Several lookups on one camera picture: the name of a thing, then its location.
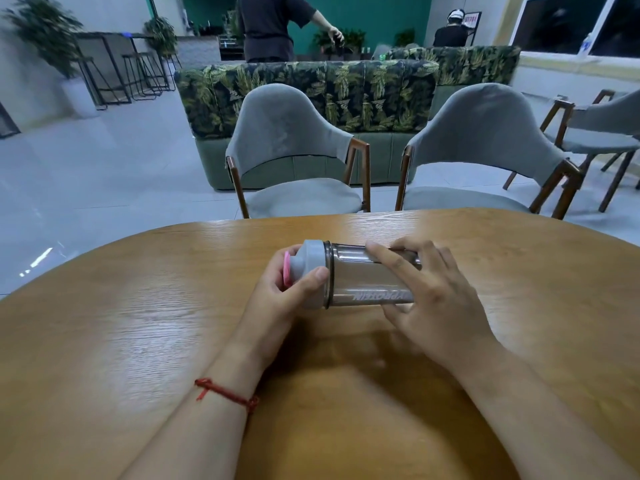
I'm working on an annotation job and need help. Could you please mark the person's right hand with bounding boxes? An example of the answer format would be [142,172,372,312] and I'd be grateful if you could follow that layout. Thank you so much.
[365,237,507,379]

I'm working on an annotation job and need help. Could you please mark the person's left hand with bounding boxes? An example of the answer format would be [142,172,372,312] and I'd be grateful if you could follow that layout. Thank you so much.
[227,245,331,371]

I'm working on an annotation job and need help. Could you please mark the grey lid with pink cap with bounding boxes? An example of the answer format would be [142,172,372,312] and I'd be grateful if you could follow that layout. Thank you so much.
[282,239,332,310]

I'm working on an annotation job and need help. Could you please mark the clear plastic shaker bottle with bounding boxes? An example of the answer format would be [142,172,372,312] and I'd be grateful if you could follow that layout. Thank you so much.
[324,241,423,310]

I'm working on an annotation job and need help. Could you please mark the person's right forearm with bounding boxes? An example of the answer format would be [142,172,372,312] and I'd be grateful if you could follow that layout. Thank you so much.
[457,342,640,480]

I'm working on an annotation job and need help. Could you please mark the person's left forearm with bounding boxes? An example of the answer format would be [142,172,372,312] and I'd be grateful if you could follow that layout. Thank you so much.
[119,342,271,480]

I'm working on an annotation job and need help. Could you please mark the leaf print green sofa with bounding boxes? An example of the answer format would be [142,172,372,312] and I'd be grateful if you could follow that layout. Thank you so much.
[387,45,522,121]
[173,59,441,191]

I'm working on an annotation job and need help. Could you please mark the black framed sign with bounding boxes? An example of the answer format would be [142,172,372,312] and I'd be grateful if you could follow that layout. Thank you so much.
[462,11,483,46]

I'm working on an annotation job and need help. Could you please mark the black bar stool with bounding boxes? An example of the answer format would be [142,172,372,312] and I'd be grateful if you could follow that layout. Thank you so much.
[140,51,182,93]
[121,53,158,101]
[76,56,109,111]

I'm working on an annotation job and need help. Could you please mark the dark window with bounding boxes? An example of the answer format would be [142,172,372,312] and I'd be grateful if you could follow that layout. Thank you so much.
[509,0,640,59]

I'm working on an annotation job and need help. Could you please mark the small green potted plant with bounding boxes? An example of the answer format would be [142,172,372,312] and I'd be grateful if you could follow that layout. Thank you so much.
[143,17,179,56]

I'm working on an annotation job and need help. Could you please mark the white plant pot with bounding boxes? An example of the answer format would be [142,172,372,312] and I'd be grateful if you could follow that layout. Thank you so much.
[60,76,102,119]

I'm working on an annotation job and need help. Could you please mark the black high bar table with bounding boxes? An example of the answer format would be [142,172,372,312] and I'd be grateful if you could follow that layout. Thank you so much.
[74,32,153,106]

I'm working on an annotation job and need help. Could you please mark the tall green potted plant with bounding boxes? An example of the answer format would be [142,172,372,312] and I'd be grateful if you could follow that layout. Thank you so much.
[2,0,84,79]

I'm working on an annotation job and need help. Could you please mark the grey chair with wooden frame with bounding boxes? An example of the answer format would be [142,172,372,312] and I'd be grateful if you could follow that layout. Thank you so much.
[394,83,586,221]
[225,83,372,220]
[502,89,640,213]

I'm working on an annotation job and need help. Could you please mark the red string bracelet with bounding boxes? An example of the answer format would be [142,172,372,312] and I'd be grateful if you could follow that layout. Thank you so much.
[194,378,260,415]

